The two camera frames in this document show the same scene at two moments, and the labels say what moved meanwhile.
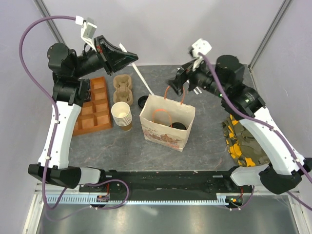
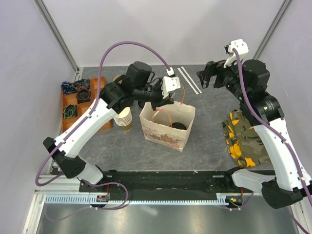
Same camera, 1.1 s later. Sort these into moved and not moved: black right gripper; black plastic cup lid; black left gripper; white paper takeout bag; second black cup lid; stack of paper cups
Moved: black right gripper; black left gripper
Not moved: white paper takeout bag; black plastic cup lid; second black cup lid; stack of paper cups
